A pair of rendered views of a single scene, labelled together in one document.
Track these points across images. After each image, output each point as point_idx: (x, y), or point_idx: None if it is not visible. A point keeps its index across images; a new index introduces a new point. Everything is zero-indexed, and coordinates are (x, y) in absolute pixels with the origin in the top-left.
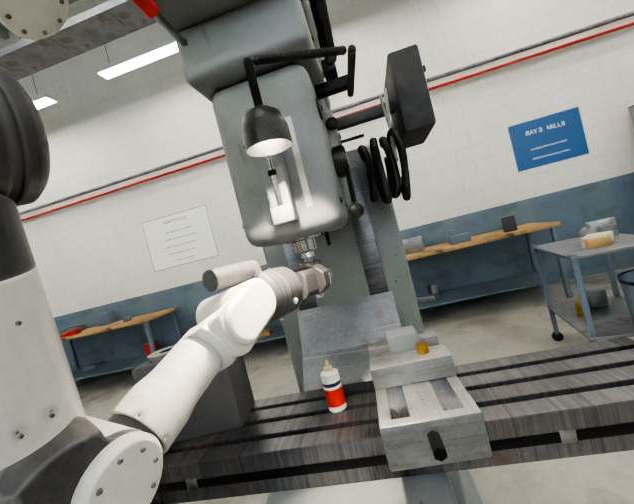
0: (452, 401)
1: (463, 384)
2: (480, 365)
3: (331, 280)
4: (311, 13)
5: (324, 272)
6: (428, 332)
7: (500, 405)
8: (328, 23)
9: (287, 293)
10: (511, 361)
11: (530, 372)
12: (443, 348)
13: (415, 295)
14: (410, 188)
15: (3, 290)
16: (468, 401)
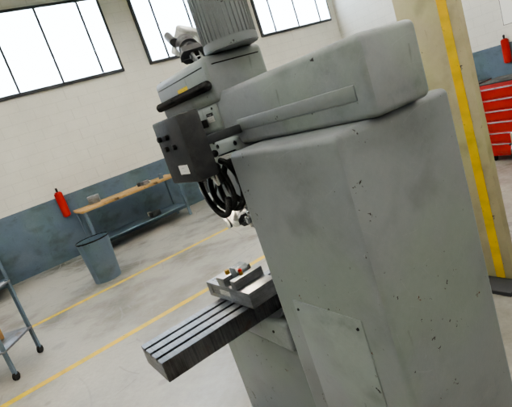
0: (215, 279)
1: (231, 307)
2: (228, 317)
3: (239, 223)
4: (191, 77)
5: (237, 218)
6: (235, 280)
7: (213, 306)
8: (185, 98)
9: (237, 216)
10: (215, 325)
11: (205, 323)
12: (220, 277)
13: (277, 293)
14: (214, 211)
15: (208, 194)
16: (210, 281)
